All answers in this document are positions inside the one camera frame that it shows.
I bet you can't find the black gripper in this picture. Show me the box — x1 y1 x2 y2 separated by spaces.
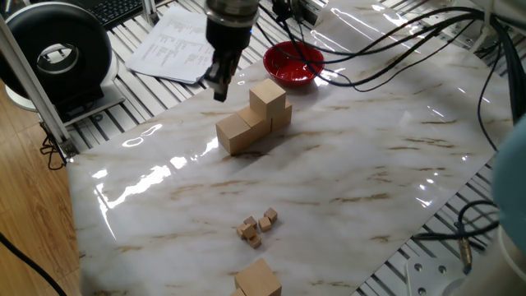
203 18 252 104

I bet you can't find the white printed paper stack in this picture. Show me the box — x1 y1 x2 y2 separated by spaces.
125 4 219 86

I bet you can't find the red glossy bowl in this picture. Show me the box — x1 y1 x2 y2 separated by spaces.
262 40 325 88

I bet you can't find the short metal upright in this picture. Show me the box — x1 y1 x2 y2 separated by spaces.
141 0 160 26

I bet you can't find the black computer keyboard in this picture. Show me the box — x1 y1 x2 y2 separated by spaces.
72 0 145 30

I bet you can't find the white marble pattern board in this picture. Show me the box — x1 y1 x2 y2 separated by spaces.
67 0 519 296

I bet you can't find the black ring device white base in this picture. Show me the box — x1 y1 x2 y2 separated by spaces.
0 2 127 127

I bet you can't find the tangled black wire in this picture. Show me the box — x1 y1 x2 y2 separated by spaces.
39 123 67 172

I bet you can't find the aluminium frame post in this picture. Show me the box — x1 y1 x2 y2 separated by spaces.
0 16 80 160

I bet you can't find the thick black floor cable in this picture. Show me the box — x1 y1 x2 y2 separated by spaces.
0 232 69 296

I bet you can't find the black cable with connector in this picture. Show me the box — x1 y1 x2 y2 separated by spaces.
413 200 501 275

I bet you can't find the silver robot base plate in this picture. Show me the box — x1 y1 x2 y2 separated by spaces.
404 257 472 296

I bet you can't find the black gripper cable bundle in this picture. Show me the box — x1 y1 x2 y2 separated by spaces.
254 0 526 153

